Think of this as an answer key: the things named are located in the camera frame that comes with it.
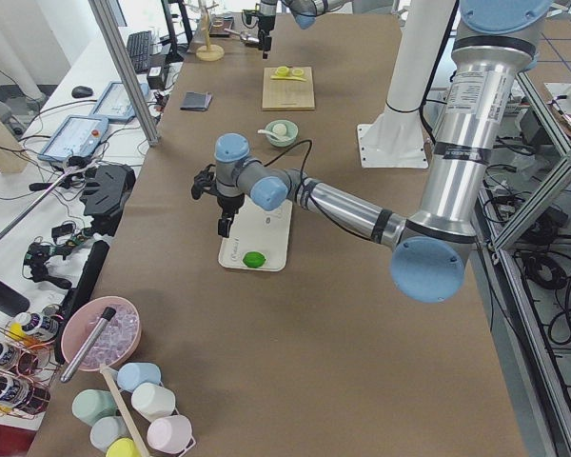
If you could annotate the copper wire bottle rack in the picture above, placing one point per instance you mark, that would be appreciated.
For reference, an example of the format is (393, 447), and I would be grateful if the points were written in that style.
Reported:
(28, 364)

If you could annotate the blue teach pendant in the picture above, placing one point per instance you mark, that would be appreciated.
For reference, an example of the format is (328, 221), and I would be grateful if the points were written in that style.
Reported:
(114, 104)
(77, 136)

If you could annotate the green cup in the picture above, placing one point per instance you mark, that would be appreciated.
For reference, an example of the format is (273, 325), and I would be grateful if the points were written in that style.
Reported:
(91, 405)

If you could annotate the cream rectangular tray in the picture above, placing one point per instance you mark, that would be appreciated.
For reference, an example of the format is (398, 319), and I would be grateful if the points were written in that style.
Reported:
(257, 230)

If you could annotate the yellow cup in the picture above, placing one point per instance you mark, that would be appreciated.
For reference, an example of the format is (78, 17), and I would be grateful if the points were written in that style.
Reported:
(123, 447)

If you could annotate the white cup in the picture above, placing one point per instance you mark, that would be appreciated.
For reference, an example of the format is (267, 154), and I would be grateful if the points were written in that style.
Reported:
(153, 401)

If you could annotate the dark wooden tray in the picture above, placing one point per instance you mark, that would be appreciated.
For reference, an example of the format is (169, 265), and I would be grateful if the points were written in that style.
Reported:
(220, 26)

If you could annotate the green round bun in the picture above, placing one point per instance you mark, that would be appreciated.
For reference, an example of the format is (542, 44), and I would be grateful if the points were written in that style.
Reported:
(253, 259)

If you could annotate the light blue cup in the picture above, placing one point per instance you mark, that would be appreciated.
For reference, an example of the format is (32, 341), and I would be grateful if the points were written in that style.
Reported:
(131, 375)

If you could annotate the dark folded cloth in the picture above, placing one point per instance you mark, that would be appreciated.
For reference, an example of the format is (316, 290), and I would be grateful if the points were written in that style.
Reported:
(196, 101)

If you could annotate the black plastic holder block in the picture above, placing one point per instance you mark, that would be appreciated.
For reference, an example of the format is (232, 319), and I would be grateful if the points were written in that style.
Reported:
(106, 190)

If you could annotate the black keyboard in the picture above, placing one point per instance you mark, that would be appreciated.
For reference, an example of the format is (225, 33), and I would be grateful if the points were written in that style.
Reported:
(139, 46)

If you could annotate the pink bowl with ice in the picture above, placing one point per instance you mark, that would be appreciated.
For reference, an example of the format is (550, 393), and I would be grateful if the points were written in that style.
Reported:
(117, 341)

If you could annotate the wooden cutting board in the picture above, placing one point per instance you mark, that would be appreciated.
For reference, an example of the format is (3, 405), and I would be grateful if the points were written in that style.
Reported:
(287, 95)

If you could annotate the wooden mug tree stand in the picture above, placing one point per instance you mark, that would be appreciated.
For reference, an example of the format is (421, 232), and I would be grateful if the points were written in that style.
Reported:
(207, 52)

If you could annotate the black power adapter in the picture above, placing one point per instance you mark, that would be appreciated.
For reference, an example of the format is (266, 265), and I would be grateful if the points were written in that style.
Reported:
(157, 77)

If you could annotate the near blue teach pendant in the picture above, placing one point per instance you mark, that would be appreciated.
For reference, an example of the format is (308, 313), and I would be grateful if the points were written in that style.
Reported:
(77, 136)

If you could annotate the black bottle lying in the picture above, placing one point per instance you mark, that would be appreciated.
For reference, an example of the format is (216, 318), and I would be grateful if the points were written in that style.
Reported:
(11, 301)

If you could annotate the grey cup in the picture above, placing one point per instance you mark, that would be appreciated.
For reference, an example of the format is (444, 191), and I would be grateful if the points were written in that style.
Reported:
(106, 431)

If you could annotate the white plastic spoon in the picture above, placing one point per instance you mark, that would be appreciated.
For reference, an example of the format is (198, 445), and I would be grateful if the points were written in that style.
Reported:
(272, 134)

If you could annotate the metal scoop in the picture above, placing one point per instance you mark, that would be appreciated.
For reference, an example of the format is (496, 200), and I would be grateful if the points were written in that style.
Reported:
(246, 38)

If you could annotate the mint green bowl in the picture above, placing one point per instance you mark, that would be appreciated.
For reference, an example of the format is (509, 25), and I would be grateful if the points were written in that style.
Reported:
(292, 133)

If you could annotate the pink cup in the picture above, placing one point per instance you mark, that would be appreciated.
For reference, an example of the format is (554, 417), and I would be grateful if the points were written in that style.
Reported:
(172, 434)

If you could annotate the far blue teach pendant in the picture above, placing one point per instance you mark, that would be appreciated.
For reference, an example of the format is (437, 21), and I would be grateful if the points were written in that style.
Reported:
(114, 104)

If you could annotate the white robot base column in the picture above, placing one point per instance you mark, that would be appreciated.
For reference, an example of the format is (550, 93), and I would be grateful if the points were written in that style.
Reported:
(395, 138)

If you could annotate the yellow plastic knife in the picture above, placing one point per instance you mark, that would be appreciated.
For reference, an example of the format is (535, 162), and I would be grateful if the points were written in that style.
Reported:
(288, 78)

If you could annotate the black computer mouse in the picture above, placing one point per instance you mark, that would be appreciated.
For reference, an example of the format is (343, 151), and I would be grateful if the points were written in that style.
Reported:
(80, 92)

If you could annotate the yellow lemon half left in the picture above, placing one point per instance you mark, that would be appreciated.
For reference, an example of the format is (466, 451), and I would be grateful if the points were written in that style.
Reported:
(281, 72)

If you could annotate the metal rod black tip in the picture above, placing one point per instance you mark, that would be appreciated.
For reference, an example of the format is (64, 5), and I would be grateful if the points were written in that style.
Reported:
(86, 345)

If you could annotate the aluminium frame post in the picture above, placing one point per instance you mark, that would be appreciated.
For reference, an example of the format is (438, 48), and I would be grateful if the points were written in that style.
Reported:
(107, 24)

